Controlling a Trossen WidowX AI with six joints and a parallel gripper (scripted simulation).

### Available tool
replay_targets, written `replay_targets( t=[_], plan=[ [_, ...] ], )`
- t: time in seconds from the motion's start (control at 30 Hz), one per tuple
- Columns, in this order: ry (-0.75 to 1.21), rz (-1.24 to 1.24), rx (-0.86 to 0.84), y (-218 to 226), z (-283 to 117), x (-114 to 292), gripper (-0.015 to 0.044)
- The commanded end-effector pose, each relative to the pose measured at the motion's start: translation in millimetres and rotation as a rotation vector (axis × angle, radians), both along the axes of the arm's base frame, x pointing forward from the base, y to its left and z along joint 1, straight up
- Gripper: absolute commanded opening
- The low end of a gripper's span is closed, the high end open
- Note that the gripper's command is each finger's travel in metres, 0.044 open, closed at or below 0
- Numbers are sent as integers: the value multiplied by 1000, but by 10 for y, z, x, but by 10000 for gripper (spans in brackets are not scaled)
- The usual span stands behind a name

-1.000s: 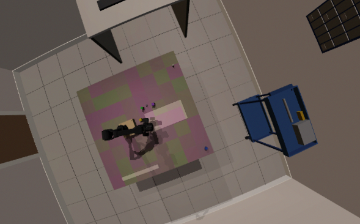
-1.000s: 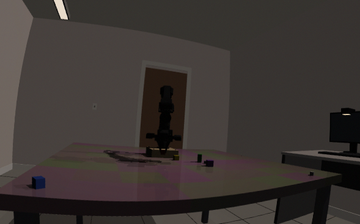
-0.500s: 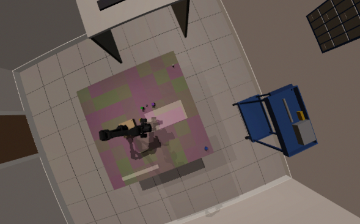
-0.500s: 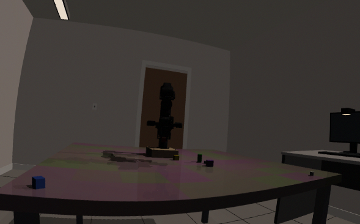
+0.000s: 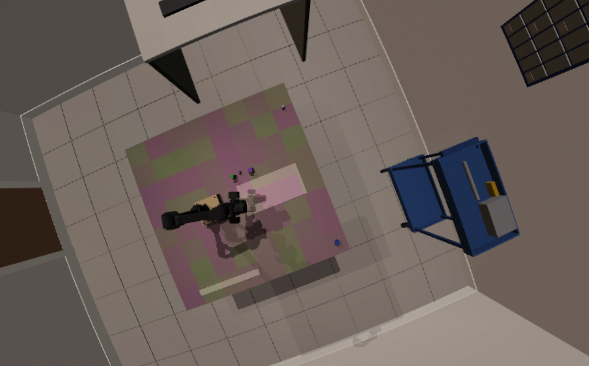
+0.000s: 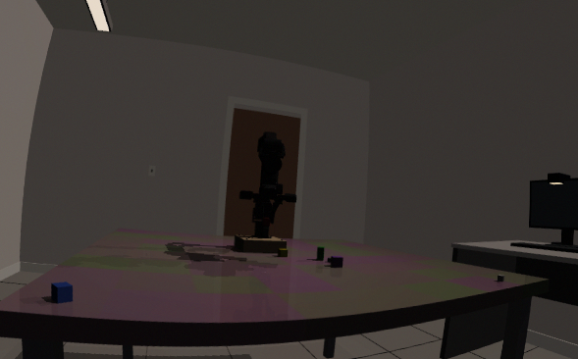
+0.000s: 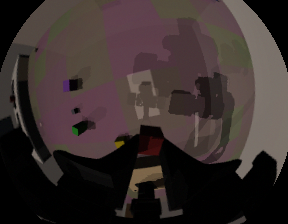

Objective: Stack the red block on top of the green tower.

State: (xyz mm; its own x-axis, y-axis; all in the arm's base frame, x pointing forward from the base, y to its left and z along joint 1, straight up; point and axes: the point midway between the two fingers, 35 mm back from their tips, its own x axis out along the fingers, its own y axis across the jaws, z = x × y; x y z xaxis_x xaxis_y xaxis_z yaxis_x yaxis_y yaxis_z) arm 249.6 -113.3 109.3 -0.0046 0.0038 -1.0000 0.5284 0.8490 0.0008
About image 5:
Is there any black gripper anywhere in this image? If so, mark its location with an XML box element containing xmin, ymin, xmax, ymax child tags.
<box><xmin>229</xmin><ymin>192</ymin><xmax>240</xmax><ymax>224</ymax></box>

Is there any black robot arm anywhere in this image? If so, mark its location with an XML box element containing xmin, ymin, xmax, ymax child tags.
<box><xmin>161</xmin><ymin>200</ymin><xmax>247</xmax><ymax>230</ymax></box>

